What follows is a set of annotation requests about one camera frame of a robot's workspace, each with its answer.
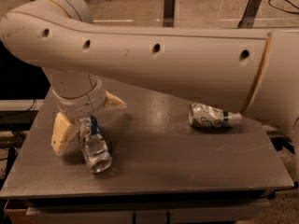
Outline middle metal bracket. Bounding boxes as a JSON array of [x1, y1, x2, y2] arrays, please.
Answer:
[[163, 0, 176, 27]]

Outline right metal bracket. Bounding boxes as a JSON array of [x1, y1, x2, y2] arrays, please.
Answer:
[[238, 0, 262, 28]]

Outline crushed white green soda can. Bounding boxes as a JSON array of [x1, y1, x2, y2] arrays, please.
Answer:
[[189, 103, 242, 128]]

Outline cardboard box under table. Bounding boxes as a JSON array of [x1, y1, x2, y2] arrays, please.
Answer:
[[4, 200, 35, 224]]

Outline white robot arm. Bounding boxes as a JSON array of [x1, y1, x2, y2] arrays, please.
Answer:
[[1, 0, 299, 142]]

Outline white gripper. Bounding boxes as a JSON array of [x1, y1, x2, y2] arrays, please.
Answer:
[[43, 68, 127, 156]]

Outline black cable at left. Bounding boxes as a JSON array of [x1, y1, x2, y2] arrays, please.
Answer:
[[0, 99, 36, 120]]

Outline crushed silver blue Red Bull can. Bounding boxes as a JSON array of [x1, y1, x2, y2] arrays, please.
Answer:
[[78, 116, 112, 174]]

